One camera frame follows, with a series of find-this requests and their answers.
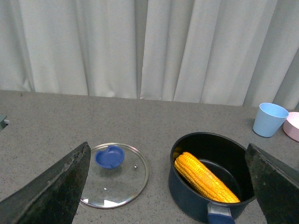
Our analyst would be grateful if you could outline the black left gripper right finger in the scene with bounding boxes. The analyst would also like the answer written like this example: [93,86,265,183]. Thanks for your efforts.
[245,143,299,224]

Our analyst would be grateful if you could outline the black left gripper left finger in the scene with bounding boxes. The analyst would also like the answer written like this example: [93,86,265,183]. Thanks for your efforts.
[0,142,91,224]

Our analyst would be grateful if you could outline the glass lid with blue knob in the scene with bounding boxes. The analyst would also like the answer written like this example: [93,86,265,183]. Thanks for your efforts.
[81,143,149,209]

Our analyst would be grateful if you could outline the yellow corn cob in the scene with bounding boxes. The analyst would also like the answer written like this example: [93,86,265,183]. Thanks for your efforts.
[174,152,240,203]

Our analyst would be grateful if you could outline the dark blue pot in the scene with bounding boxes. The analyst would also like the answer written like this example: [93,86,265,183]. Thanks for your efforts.
[169,133,255,224]

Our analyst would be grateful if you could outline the pink bowl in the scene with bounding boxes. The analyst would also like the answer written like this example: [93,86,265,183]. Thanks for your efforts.
[283,112,299,142]

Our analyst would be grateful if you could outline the light blue cup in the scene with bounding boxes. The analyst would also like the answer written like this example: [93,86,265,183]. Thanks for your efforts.
[253,103,289,138]

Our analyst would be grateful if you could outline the grey object at table edge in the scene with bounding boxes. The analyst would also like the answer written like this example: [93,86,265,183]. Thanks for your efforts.
[0,114,10,131]

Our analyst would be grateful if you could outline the white curtain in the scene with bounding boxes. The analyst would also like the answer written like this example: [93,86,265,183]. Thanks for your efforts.
[0,0,299,109]

